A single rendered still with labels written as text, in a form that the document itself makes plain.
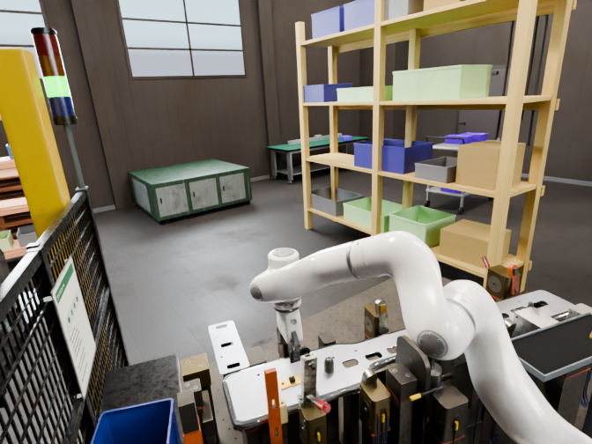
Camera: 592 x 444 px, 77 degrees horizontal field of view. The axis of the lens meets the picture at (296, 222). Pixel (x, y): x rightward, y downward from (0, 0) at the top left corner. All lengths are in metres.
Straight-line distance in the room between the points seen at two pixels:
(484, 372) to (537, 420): 0.11
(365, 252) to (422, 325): 0.19
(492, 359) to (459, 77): 2.89
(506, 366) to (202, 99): 7.56
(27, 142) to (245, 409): 1.00
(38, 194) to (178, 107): 6.53
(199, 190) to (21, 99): 5.04
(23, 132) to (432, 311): 1.20
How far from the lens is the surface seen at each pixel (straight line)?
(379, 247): 0.78
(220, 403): 1.66
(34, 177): 1.38
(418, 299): 0.74
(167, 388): 1.27
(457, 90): 3.50
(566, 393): 1.35
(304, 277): 0.90
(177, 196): 6.14
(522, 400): 0.84
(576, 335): 1.34
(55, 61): 1.52
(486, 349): 0.84
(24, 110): 1.36
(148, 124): 7.63
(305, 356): 1.00
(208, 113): 8.03
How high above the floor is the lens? 1.84
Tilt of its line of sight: 19 degrees down
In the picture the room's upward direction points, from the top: 3 degrees counter-clockwise
